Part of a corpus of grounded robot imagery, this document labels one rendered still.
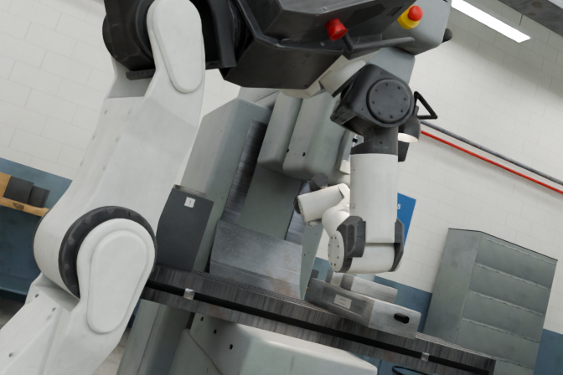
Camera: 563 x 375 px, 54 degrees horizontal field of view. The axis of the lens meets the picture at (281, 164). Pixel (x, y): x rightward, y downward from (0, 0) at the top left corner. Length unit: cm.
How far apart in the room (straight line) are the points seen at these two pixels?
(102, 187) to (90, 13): 509
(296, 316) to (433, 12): 87
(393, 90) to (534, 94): 722
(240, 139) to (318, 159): 48
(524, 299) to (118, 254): 647
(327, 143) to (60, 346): 89
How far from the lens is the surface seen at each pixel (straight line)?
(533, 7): 501
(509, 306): 692
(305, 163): 145
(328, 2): 91
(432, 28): 154
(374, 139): 103
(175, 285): 133
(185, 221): 140
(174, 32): 83
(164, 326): 185
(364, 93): 100
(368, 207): 102
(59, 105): 566
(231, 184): 184
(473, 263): 652
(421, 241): 691
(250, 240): 185
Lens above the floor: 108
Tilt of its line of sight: 9 degrees up
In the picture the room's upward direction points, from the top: 17 degrees clockwise
